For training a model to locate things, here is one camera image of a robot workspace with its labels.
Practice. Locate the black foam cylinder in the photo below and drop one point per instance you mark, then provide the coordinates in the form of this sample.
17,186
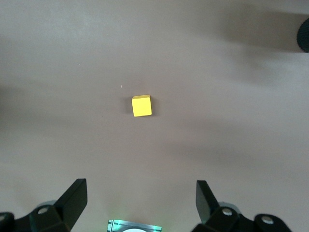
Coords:
304,35

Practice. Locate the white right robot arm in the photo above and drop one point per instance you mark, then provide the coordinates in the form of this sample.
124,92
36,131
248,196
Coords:
134,230

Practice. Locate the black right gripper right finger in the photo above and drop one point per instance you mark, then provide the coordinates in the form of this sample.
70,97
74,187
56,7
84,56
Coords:
205,203

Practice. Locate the yellow block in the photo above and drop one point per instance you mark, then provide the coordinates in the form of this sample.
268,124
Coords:
142,107

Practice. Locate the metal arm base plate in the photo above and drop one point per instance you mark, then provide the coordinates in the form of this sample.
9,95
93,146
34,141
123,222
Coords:
116,226

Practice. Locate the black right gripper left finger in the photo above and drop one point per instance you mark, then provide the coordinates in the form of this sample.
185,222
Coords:
70,203

